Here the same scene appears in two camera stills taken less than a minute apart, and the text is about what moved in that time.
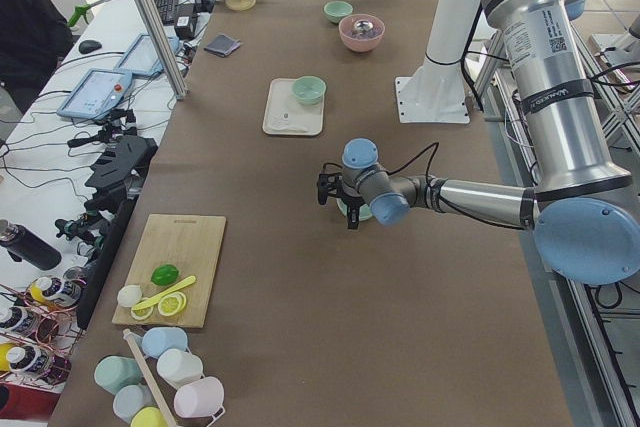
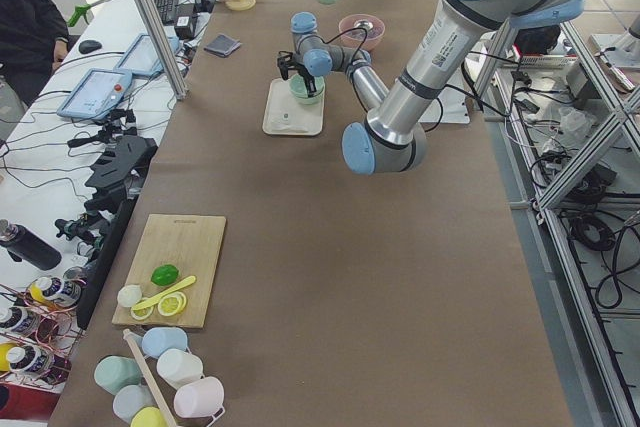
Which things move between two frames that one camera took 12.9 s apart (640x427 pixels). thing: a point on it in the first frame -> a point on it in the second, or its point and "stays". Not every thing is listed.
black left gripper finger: (353, 212) -> (310, 84)
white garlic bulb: (129, 295) stays
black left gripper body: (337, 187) -> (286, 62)
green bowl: (364, 211) -> (298, 89)
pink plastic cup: (199, 398) stays
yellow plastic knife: (153, 298) stays
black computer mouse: (89, 46) stays
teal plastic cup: (112, 372) stays
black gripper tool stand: (120, 165) stays
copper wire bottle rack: (38, 330) stays
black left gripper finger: (322, 192) -> (284, 67)
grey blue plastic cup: (130, 397) stays
